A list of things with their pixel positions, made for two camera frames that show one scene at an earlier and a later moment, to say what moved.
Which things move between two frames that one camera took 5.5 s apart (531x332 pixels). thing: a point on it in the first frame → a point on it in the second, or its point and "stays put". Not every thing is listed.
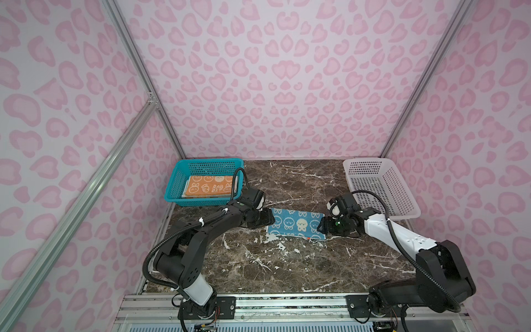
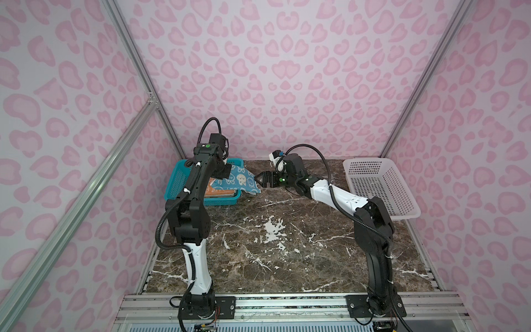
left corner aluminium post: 124,33 stays put
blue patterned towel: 294,222 → 240,178
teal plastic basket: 203,167 stays put
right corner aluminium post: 449,34 stays put
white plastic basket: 381,176 stays put
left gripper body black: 261,218 → 223,171
